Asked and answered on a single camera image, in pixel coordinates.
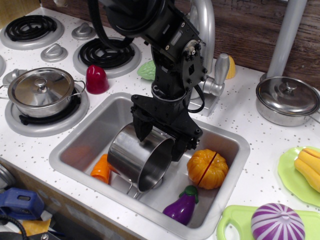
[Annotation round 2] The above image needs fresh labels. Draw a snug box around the yellow toy banana bunch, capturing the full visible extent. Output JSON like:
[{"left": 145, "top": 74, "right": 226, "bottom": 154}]
[{"left": 294, "top": 147, "right": 320, "bottom": 192}]

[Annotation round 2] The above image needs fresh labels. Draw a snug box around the back right stove burner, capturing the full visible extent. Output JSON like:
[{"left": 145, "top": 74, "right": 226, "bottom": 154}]
[{"left": 72, "top": 38, "right": 142, "bottom": 79}]

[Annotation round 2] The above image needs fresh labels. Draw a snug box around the front left stove burner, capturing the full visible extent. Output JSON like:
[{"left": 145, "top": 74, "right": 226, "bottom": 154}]
[{"left": 4, "top": 84, "right": 89, "bottom": 137}]

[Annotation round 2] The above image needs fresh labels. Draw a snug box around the silver stove knob lower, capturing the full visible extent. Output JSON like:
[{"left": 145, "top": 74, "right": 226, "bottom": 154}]
[{"left": 2, "top": 68, "right": 27, "bottom": 85}]

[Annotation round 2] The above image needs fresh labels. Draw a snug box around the silver toy faucet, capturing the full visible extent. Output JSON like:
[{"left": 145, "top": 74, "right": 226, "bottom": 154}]
[{"left": 189, "top": 0, "right": 230, "bottom": 117}]

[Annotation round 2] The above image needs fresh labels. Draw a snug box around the silver stove knob upper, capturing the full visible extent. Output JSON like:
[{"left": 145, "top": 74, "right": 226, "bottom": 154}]
[{"left": 71, "top": 22, "right": 96, "bottom": 41}]

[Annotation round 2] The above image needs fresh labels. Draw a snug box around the purple toy eggplant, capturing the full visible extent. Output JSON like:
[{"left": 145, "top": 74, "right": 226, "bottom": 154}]
[{"left": 162, "top": 185, "right": 199, "bottom": 226}]

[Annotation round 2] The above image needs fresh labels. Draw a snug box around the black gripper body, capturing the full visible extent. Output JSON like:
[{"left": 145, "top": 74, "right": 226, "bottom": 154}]
[{"left": 131, "top": 94, "right": 203, "bottom": 145}]

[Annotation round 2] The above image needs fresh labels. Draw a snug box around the stainless steel sink basin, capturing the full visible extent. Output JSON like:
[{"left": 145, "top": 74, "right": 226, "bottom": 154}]
[{"left": 49, "top": 93, "right": 250, "bottom": 240}]

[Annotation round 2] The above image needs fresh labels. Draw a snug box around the silver stove knob middle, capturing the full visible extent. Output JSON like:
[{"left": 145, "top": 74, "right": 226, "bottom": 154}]
[{"left": 40, "top": 43, "right": 68, "bottom": 63}]

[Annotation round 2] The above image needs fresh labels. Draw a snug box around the green toy cutting board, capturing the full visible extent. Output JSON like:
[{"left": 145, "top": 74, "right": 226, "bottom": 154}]
[{"left": 216, "top": 205, "right": 320, "bottom": 240}]

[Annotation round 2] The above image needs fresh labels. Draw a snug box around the silver stove knob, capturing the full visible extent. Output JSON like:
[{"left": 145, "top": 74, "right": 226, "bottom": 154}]
[
  {"left": 2, "top": 68, "right": 27, "bottom": 85},
  {"left": 40, "top": 43, "right": 68, "bottom": 63},
  {"left": 71, "top": 22, "right": 96, "bottom": 41}
]

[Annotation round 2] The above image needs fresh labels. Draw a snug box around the yellow toy corn piece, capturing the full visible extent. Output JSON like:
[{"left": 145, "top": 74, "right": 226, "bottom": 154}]
[{"left": 225, "top": 55, "right": 236, "bottom": 80}]

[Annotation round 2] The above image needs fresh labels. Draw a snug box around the orange toy pumpkin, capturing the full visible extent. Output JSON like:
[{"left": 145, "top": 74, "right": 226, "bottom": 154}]
[{"left": 186, "top": 149, "right": 229, "bottom": 190}]

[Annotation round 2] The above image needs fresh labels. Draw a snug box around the light green toy plate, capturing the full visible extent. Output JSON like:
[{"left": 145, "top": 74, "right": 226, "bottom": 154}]
[{"left": 277, "top": 146, "right": 320, "bottom": 208}]

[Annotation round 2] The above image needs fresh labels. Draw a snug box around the lidded steel pot on burner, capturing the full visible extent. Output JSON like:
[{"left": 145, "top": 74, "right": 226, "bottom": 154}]
[{"left": 0, "top": 67, "right": 86, "bottom": 118}]

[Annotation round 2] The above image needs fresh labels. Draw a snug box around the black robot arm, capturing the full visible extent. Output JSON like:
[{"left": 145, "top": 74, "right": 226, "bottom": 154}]
[{"left": 87, "top": 0, "right": 207, "bottom": 162}]

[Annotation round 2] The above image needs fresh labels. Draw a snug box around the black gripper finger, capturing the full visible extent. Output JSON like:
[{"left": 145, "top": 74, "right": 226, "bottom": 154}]
[
  {"left": 171, "top": 134, "right": 198, "bottom": 162},
  {"left": 133, "top": 113, "right": 153, "bottom": 142}
]

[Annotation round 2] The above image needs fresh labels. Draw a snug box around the stove burner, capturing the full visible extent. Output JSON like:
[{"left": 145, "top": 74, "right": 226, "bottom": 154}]
[
  {"left": 0, "top": 15, "right": 64, "bottom": 50},
  {"left": 4, "top": 84, "right": 89, "bottom": 137},
  {"left": 72, "top": 38, "right": 142, "bottom": 79}
]

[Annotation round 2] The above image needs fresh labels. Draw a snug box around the grey vertical pole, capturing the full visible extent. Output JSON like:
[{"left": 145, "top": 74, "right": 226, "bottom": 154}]
[{"left": 260, "top": 0, "right": 307, "bottom": 81}]

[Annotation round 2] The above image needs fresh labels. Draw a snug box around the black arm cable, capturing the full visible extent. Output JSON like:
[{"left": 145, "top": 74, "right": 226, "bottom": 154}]
[{"left": 87, "top": 0, "right": 135, "bottom": 50}]

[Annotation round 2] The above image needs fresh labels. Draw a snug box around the purple striped toy onion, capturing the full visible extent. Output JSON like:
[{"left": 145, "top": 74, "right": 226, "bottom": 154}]
[{"left": 250, "top": 203, "right": 306, "bottom": 240}]

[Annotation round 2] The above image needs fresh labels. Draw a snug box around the lidded steel pan right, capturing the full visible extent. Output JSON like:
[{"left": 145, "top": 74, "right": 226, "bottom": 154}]
[{"left": 255, "top": 76, "right": 320, "bottom": 127}]

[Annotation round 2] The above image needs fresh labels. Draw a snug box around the back left stove burner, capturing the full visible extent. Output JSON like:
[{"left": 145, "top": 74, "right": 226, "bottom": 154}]
[{"left": 0, "top": 15, "right": 64, "bottom": 50}]

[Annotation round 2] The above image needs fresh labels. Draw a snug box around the orange toy carrot piece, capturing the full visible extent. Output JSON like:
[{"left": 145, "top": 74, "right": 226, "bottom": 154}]
[{"left": 90, "top": 154, "right": 116, "bottom": 184}]

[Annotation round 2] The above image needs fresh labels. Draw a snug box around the red toy pepper half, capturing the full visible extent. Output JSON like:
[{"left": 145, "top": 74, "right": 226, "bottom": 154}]
[{"left": 86, "top": 65, "right": 110, "bottom": 95}]

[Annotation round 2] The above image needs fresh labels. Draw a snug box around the light green toy vegetable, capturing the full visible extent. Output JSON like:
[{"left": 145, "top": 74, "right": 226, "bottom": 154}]
[{"left": 137, "top": 60, "right": 156, "bottom": 81}]

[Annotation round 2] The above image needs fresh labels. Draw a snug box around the blue clamp tool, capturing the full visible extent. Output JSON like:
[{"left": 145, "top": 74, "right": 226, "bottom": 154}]
[{"left": 0, "top": 187, "right": 45, "bottom": 220}]

